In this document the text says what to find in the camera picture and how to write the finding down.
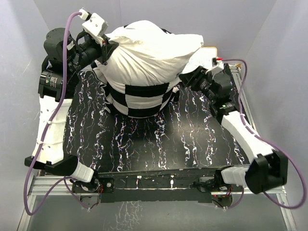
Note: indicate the black white checkered pillowcase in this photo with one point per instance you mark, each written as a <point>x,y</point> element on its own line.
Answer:
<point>137,101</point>

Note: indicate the aluminium frame rail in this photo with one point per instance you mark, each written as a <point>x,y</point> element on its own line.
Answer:
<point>130,201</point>

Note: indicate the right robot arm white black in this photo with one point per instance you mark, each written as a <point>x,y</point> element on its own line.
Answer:
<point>268,167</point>

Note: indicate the white pillow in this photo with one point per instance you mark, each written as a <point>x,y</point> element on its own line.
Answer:
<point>146,56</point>

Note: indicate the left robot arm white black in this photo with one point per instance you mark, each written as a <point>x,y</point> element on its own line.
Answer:
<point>57,82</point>

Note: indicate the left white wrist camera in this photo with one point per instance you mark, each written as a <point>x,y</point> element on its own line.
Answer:
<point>94,25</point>

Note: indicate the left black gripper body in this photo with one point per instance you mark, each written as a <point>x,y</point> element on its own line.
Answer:
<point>89,50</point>

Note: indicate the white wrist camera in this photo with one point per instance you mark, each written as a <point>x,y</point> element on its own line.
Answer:
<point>94,25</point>
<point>217,66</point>

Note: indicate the small whiteboard with wooden frame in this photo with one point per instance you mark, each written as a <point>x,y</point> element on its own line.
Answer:
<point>202,57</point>

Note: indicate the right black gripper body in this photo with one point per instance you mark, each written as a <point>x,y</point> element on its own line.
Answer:
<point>203,83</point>

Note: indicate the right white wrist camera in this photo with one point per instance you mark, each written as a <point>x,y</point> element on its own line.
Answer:
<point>217,66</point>

